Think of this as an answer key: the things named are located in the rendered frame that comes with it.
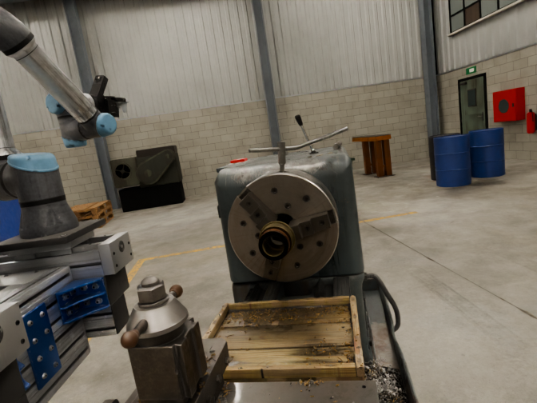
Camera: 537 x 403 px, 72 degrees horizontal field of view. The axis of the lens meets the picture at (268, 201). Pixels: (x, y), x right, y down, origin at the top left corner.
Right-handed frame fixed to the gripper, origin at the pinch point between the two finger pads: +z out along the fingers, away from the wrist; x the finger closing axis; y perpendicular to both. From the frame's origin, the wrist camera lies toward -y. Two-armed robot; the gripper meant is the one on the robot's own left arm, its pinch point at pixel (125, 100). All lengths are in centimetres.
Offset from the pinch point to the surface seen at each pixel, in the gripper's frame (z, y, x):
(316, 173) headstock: -17, 26, 88
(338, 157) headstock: -13, 21, 94
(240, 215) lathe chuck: -37, 35, 71
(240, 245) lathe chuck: -37, 44, 71
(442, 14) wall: 1121, -268, 145
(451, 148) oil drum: 593, 67, 165
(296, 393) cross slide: -84, 48, 103
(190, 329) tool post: -91, 36, 91
